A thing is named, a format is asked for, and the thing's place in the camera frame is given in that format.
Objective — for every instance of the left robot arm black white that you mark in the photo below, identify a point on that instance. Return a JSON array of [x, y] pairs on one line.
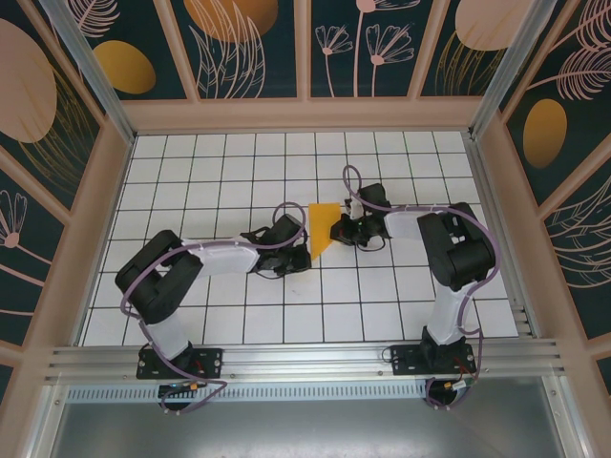
[[157, 276]]

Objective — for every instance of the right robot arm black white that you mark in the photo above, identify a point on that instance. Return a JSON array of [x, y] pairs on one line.
[[458, 253]]

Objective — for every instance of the grey metal sheet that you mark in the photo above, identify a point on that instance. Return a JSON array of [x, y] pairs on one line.
[[305, 429]]

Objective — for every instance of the small circuit board with connector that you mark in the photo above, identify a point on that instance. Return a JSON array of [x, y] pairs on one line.
[[460, 384], [186, 387]]

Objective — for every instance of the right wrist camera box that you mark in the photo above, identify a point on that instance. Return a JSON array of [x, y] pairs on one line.
[[354, 209]]

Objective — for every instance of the aluminium front rail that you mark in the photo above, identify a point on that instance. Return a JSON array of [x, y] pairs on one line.
[[305, 362]]

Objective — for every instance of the aluminium side rail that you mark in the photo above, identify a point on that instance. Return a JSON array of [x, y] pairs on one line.
[[483, 191]]

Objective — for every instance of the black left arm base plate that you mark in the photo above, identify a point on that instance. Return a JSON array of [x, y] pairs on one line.
[[210, 362]]

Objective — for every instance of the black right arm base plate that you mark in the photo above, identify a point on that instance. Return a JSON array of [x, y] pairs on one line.
[[406, 360]]

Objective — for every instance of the aluminium corner post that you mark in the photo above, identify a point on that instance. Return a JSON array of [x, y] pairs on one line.
[[90, 67], [515, 67]]

